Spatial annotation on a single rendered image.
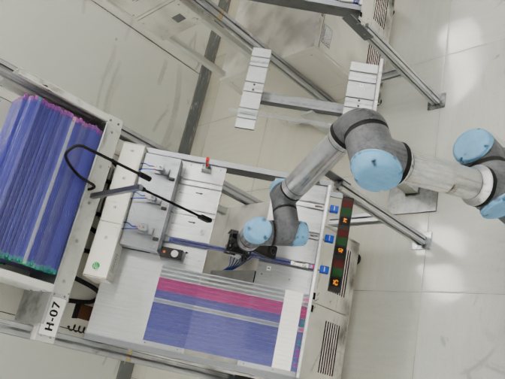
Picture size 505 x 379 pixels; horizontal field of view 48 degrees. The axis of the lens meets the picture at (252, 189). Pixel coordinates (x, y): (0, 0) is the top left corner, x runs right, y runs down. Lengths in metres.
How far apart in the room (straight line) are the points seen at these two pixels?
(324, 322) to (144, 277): 0.87
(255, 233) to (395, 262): 1.17
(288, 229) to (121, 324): 0.67
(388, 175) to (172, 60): 3.01
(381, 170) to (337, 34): 1.52
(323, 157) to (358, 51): 1.42
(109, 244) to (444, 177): 1.08
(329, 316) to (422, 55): 1.44
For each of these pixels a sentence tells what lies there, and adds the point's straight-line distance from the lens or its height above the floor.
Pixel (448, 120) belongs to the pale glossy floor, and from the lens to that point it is 2.82.
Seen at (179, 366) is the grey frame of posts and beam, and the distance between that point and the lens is 2.22.
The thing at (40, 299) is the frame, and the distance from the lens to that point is 1.88.
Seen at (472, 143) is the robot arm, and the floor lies 0.78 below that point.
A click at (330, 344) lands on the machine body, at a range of 2.52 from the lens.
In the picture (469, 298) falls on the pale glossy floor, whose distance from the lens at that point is 2.45.
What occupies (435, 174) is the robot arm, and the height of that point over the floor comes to 0.96.
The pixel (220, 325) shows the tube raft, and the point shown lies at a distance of 1.90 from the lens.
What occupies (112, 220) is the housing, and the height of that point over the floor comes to 1.25.
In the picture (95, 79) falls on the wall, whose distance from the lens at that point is 3.82.
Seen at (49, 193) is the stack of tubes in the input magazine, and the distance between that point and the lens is 1.85.
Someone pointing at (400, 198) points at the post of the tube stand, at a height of 0.01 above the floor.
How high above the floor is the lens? 2.17
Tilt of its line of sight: 39 degrees down
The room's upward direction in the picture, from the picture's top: 61 degrees counter-clockwise
